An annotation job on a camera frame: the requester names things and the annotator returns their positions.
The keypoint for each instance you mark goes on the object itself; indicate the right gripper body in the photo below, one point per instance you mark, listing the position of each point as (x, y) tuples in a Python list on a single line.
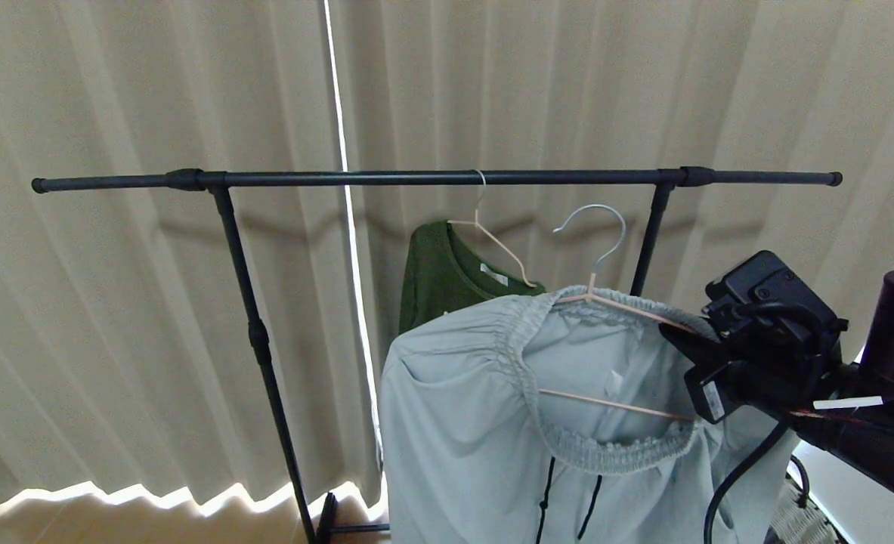
[(771, 381)]

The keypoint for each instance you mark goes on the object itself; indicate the pink clothes hanger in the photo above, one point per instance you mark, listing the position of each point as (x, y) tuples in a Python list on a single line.
[(501, 248), (613, 406)]

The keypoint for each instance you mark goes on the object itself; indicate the pale blue garment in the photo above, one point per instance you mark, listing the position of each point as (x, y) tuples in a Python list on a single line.
[(454, 438)]

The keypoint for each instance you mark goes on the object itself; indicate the green printed shirt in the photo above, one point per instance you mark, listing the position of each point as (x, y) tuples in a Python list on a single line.
[(439, 279)]

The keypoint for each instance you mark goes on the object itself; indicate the white laundry basket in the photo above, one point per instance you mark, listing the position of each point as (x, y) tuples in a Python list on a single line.
[(794, 521)]

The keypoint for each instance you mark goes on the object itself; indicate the black clothes rack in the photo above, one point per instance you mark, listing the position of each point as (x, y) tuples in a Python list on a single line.
[(416, 178)]

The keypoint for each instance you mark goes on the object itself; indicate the beige curtain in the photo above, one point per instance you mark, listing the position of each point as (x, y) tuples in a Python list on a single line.
[(114, 340)]

